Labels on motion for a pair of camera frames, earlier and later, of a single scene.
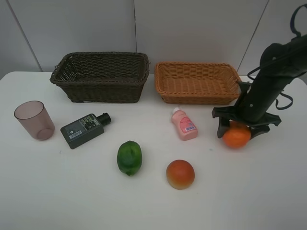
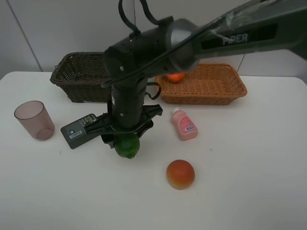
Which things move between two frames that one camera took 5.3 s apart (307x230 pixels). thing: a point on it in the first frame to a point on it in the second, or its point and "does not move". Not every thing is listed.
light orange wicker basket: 197,83 does not move
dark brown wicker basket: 102,76 does not move
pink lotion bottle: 187,129 does not move
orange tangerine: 237,135 to 176,77
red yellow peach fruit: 180,174 does not move
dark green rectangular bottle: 80,131 does not move
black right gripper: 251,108 to 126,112
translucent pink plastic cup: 34,119 does not move
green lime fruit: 129,156 to 127,145
